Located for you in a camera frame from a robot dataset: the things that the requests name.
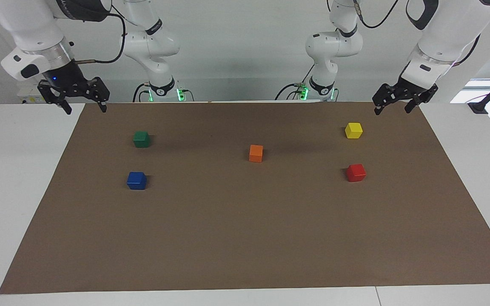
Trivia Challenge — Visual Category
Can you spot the black right base cable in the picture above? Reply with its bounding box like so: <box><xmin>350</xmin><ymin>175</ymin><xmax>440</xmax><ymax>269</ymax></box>
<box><xmin>133</xmin><ymin>83</ymin><xmax>150</xmax><ymax>102</ymax></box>

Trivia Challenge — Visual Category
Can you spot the black base cable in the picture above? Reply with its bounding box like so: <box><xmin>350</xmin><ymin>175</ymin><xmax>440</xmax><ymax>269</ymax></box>
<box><xmin>275</xmin><ymin>64</ymin><xmax>316</xmax><ymax>101</ymax></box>
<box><xmin>133</xmin><ymin>83</ymin><xmax>150</xmax><ymax>102</ymax></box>

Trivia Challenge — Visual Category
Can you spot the green cube block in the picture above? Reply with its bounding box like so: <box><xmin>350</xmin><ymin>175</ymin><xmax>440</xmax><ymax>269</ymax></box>
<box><xmin>133</xmin><ymin>131</ymin><xmax>151</xmax><ymax>148</ymax></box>

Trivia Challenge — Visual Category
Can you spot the red cube block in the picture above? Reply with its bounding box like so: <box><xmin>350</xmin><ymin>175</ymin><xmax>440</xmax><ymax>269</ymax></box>
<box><xmin>347</xmin><ymin>164</ymin><xmax>367</xmax><ymax>182</ymax></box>

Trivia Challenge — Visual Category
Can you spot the yellow cube block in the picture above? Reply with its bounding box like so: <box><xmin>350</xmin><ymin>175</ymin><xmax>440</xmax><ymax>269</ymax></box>
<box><xmin>345</xmin><ymin>122</ymin><xmax>363</xmax><ymax>139</ymax></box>

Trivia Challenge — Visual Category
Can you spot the white wall box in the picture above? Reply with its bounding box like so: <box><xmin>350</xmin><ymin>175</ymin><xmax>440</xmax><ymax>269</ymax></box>
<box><xmin>17</xmin><ymin>81</ymin><xmax>65</xmax><ymax>105</ymax></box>

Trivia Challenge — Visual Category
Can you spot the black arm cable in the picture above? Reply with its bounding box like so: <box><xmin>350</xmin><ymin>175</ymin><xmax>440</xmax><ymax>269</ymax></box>
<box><xmin>353</xmin><ymin>0</ymin><xmax>399</xmax><ymax>29</ymax></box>
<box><xmin>75</xmin><ymin>11</ymin><xmax>126</xmax><ymax>65</ymax></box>

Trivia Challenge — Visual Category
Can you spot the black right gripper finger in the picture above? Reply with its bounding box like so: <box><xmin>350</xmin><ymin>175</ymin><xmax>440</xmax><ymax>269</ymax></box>
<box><xmin>37</xmin><ymin>82</ymin><xmax>73</xmax><ymax>115</ymax></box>
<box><xmin>88</xmin><ymin>76</ymin><xmax>110</xmax><ymax>113</ymax></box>

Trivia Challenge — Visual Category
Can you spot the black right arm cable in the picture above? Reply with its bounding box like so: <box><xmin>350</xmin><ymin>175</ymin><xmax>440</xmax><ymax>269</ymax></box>
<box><xmin>75</xmin><ymin>11</ymin><xmax>126</xmax><ymax>65</ymax></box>

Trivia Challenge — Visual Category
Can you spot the brown table mat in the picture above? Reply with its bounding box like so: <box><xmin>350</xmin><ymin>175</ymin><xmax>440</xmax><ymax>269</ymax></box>
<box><xmin>0</xmin><ymin>101</ymin><xmax>490</xmax><ymax>295</ymax></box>

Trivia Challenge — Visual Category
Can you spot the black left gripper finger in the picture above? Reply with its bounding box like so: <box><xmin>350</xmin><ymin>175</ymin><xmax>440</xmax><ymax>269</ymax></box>
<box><xmin>405</xmin><ymin>85</ymin><xmax>438</xmax><ymax>114</ymax></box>
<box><xmin>372</xmin><ymin>84</ymin><xmax>399</xmax><ymax>115</ymax></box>

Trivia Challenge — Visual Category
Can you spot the black left base cable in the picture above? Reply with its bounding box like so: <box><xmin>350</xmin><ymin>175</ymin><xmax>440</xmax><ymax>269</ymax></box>
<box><xmin>275</xmin><ymin>64</ymin><xmax>316</xmax><ymax>101</ymax></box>

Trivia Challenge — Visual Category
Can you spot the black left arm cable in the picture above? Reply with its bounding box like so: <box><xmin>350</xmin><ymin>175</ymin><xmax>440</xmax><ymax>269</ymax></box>
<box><xmin>353</xmin><ymin>0</ymin><xmax>399</xmax><ymax>29</ymax></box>

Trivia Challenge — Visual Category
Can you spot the blue cube block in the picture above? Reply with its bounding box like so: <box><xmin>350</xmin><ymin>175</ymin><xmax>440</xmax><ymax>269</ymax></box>
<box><xmin>127</xmin><ymin>171</ymin><xmax>147</xmax><ymax>190</ymax></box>

